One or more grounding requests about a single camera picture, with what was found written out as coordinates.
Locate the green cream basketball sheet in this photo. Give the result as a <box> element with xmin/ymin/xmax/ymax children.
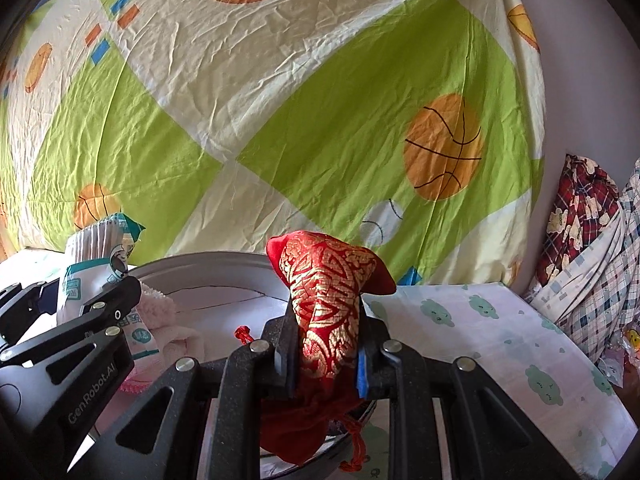
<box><xmin>1</xmin><ymin>0</ymin><xmax>544</xmax><ymax>285</ymax></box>

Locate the plaid fabric pile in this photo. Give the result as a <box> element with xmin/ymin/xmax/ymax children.
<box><xmin>525</xmin><ymin>154</ymin><xmax>639</xmax><ymax>364</ymax></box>

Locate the round blue cookie tin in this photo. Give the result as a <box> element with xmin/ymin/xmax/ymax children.
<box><xmin>89</xmin><ymin>250</ymin><xmax>381</xmax><ymax>480</ymax></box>

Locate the cotton swab pack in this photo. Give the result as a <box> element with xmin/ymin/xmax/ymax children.
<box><xmin>56</xmin><ymin>212</ymin><xmax>145</xmax><ymax>331</ymax></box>

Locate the pink fluffy sock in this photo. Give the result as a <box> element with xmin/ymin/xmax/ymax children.
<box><xmin>137</xmin><ymin>283</ymin><xmax>177</xmax><ymax>330</ymax></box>

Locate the red gold brocade pouch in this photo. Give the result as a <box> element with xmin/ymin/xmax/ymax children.
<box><xmin>260</xmin><ymin>230</ymin><xmax>396</xmax><ymax>472</ymax></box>

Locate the white sheet with green clouds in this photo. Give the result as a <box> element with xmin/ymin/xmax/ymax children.
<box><xmin>0</xmin><ymin>246</ymin><xmax>639</xmax><ymax>480</ymax></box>

